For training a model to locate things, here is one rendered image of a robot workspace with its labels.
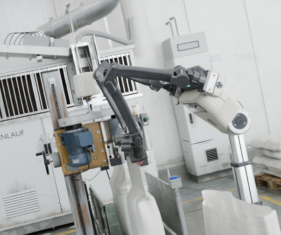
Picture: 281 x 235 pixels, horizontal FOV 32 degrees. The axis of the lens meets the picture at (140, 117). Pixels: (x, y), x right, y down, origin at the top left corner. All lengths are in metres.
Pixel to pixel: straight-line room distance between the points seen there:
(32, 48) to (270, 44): 4.12
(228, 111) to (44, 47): 3.39
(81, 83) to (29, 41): 2.76
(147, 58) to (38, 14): 1.89
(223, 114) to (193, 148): 4.39
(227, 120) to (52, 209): 3.78
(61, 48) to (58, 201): 1.89
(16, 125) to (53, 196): 0.99
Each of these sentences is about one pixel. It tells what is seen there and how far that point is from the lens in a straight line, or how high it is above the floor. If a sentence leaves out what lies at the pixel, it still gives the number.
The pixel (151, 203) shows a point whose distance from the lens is 3.10.
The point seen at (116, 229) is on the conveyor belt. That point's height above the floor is 0.38.
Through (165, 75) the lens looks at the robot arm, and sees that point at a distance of 2.59.
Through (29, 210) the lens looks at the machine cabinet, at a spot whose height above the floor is 0.34.
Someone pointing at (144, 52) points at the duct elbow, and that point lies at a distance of 6.64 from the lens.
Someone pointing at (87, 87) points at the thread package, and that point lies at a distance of 3.25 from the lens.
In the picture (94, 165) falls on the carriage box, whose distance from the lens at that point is 3.47.
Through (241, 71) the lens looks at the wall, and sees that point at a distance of 8.12.
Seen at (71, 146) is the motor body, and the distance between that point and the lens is 3.25.
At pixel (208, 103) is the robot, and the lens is 2.77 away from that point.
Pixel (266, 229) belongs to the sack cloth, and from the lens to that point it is 1.37.
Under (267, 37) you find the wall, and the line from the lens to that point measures 8.37.
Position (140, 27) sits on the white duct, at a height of 2.33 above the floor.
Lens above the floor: 1.49
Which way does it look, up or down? 3 degrees down
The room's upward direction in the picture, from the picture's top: 12 degrees counter-clockwise
